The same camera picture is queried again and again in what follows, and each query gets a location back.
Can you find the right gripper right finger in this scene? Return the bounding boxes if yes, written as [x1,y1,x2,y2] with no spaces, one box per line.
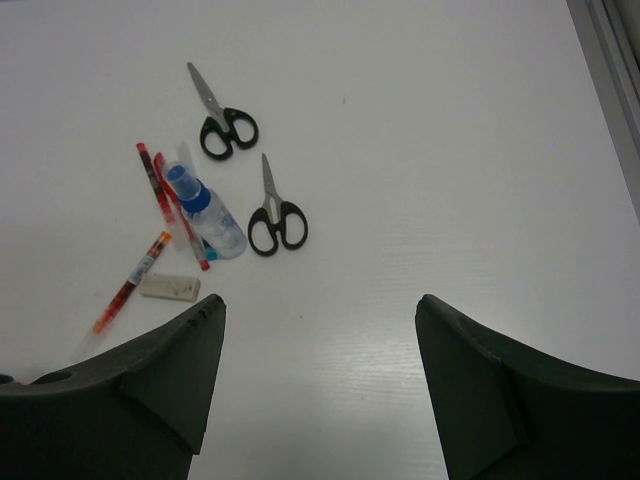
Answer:
[415,294,639,479]

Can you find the black scissors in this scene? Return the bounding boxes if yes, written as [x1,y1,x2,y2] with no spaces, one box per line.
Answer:
[186,62,260,162]
[247,153,309,258]

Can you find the aluminium table frame rail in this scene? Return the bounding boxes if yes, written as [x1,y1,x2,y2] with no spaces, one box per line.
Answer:
[567,1,639,211]

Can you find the orange red pen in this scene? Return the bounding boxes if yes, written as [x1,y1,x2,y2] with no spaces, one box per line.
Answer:
[71,231,171,362]

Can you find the white eraser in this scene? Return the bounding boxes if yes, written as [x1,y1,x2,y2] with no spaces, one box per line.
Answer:
[137,274,201,303]

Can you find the lower black scissors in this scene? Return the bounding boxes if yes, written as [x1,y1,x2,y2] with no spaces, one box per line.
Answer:
[247,153,309,258]

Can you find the dark red pen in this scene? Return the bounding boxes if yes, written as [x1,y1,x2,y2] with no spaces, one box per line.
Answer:
[136,142,187,251]

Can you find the glue bottle blue cap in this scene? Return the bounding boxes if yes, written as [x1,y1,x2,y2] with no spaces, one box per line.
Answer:
[163,162,247,260]

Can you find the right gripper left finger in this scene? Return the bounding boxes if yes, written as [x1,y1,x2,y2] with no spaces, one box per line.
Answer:
[1,294,226,479]

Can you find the upper black scissors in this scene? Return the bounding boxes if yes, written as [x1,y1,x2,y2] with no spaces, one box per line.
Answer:
[186,62,260,162]

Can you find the red gel pen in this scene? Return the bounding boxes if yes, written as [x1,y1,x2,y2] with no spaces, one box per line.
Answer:
[152,153,210,271]

